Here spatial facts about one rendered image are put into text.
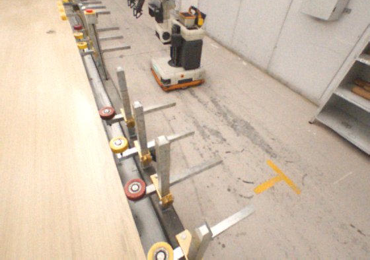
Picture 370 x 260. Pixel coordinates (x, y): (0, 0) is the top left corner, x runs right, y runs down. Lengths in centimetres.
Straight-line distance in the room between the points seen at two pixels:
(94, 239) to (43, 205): 23
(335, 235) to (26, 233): 197
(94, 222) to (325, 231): 174
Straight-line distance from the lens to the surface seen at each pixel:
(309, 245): 195
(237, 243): 173
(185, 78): 280
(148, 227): 105
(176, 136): 107
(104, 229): 78
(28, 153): 108
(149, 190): 86
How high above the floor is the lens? 161
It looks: 43 degrees down
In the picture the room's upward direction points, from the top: 5 degrees clockwise
